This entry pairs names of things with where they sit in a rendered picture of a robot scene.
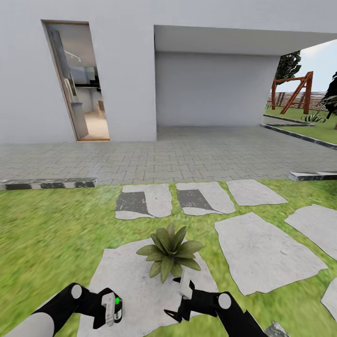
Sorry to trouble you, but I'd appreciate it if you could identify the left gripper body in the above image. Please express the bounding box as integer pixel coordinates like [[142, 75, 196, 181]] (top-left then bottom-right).
[[86, 288, 112, 329]]

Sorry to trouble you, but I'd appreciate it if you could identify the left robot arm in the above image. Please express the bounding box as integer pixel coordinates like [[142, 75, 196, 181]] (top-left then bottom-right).
[[4, 283, 117, 337]]

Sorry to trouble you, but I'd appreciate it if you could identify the insectifuge atomizer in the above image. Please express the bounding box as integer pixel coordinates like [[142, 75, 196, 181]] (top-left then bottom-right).
[[115, 296, 123, 323]]

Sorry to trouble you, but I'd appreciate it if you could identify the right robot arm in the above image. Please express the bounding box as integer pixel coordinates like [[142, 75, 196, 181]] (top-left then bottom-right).
[[164, 267, 268, 337]]

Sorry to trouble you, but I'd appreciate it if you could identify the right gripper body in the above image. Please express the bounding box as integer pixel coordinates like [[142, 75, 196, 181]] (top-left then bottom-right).
[[178, 281, 203, 320]]

